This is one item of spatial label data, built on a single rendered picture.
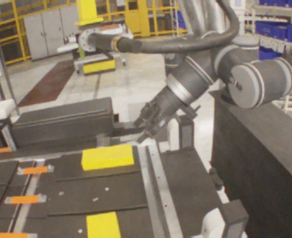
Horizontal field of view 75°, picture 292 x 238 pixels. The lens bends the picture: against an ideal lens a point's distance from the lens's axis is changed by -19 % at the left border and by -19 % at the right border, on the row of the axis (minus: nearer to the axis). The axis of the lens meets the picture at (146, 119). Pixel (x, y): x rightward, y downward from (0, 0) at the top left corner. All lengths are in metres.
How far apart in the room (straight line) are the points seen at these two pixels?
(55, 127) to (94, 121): 0.16
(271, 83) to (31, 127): 0.82
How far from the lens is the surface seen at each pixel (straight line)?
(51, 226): 0.61
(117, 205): 0.60
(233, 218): 0.55
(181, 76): 0.61
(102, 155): 0.73
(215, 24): 1.08
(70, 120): 0.86
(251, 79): 0.50
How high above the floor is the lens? 1.45
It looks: 28 degrees down
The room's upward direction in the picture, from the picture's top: 7 degrees counter-clockwise
